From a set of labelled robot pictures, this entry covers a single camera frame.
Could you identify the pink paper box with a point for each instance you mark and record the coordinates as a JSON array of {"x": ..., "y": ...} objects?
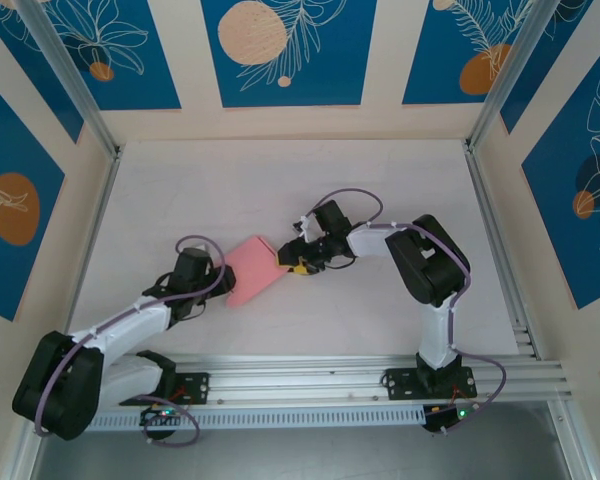
[{"x": 250, "y": 270}]

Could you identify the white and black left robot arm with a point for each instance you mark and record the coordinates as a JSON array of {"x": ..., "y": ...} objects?
[{"x": 65, "y": 395}]

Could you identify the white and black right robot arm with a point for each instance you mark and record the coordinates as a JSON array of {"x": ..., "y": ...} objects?
[{"x": 425, "y": 265}]

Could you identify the blue poster with peach circle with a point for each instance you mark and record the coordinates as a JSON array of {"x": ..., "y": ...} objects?
[{"x": 290, "y": 60}]

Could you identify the grey metal sheet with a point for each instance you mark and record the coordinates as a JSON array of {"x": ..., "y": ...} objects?
[{"x": 300, "y": 457}]

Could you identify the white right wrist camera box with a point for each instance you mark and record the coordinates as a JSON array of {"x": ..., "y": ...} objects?
[{"x": 306, "y": 230}]

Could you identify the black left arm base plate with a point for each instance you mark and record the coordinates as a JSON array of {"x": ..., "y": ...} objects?
[{"x": 202, "y": 382}]

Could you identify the aluminium mounting rail beam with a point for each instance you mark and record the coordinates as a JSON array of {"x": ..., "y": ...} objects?
[{"x": 300, "y": 380}]

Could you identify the aluminium table side rail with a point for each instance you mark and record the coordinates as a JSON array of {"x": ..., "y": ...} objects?
[
  {"x": 485, "y": 200},
  {"x": 100, "y": 215}
]

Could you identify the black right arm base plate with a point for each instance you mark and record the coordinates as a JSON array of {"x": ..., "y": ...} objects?
[{"x": 395, "y": 385}]

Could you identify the blue floral wall poster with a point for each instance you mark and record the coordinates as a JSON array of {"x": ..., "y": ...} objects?
[
  {"x": 445, "y": 60},
  {"x": 545, "y": 65},
  {"x": 30, "y": 65},
  {"x": 570, "y": 200},
  {"x": 130, "y": 75},
  {"x": 10, "y": 175}
]

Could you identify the aluminium corner post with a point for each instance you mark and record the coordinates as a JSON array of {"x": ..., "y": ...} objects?
[
  {"x": 65, "y": 70},
  {"x": 525, "y": 55}
]

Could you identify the aluminium frame bar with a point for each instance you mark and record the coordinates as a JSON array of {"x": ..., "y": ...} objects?
[
  {"x": 17, "y": 465},
  {"x": 577, "y": 450}
]

